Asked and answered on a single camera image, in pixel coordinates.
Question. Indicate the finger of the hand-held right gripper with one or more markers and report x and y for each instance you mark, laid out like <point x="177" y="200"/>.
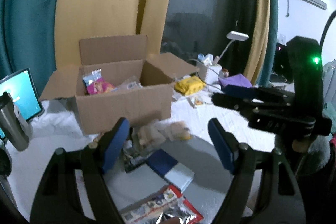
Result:
<point x="228" y="103"/>
<point x="236" y="89"/>

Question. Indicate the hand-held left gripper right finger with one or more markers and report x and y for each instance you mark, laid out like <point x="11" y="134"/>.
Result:
<point x="223" y="145"/>

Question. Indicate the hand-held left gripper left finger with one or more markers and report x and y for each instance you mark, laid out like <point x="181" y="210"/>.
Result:
<point x="115" y="145"/>

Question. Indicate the clear round biscuit bag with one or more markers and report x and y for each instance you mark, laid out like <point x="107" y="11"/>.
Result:
<point x="148" y="134"/>

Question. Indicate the cardboard box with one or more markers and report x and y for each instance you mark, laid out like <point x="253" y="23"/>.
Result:
<point x="123" y="111"/>

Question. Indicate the pink snack bag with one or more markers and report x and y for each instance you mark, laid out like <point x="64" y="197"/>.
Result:
<point x="99" y="87"/>

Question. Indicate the clear packet with barcode label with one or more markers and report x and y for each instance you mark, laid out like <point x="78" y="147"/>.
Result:
<point x="130" y="85"/>

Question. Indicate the blue white snack packet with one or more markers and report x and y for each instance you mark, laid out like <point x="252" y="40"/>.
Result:
<point x="90" y="78"/>

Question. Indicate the person's right forearm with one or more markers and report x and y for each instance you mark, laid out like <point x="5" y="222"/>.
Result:
<point x="319" y="155"/>

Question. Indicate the person's right hand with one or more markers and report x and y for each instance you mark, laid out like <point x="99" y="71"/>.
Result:
<point x="301" y="145"/>

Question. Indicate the purple cloth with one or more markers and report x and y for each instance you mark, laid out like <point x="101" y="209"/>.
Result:
<point x="233" y="80"/>

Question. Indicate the brown tape roll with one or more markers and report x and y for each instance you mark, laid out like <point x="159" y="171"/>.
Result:
<point x="225" y="73"/>

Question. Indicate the grey round mat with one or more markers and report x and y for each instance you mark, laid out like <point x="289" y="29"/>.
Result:
<point x="204" y="161"/>

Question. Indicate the small tan biscuit packet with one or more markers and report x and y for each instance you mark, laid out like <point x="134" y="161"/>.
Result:
<point x="178" y="130"/>

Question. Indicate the white desk lamp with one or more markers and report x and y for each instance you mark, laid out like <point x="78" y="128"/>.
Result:
<point x="237" y="35"/>

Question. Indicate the blue white flat box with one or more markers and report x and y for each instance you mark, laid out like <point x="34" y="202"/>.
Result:
<point x="168" y="166"/>

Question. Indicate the teal curtain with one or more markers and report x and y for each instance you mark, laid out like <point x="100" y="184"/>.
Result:
<point x="273" y="29"/>
<point x="29" y="16"/>

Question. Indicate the red silver snack bag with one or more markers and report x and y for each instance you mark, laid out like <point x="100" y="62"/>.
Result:
<point x="157" y="207"/>

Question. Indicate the stainless steel tumbler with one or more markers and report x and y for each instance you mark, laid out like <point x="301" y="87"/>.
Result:
<point x="14" y="124"/>

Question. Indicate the tablet with teal screen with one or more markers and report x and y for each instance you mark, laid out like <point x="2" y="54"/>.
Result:
<point x="18" y="92"/>

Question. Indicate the black round object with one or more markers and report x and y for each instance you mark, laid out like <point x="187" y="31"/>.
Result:
<point x="4" y="161"/>

